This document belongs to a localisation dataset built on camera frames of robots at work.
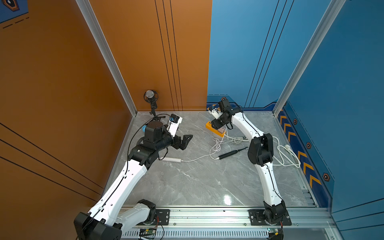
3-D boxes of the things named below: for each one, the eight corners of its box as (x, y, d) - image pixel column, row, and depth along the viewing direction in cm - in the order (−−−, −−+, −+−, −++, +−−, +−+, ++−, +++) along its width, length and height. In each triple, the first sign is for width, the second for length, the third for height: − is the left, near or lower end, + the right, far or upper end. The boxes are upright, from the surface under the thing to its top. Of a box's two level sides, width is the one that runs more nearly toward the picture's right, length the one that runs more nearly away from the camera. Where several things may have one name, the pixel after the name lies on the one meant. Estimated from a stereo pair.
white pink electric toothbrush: (162, 161, 96) (161, 159, 94) (162, 158, 97) (162, 156, 95) (181, 162, 95) (180, 161, 93) (181, 160, 96) (181, 158, 94)
